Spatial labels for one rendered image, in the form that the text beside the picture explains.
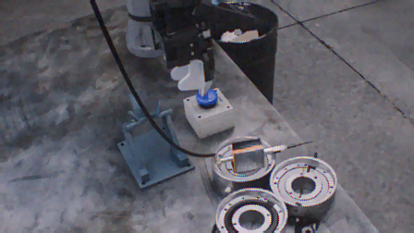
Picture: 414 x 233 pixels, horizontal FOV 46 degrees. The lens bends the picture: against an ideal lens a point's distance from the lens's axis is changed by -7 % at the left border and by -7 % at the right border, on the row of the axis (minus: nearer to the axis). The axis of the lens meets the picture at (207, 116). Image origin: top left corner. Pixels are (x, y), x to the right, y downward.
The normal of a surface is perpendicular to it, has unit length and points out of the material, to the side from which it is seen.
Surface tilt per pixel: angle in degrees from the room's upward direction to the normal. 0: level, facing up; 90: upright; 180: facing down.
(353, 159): 0
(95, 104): 0
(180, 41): 90
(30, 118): 0
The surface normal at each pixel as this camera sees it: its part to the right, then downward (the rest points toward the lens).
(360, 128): -0.10, -0.77
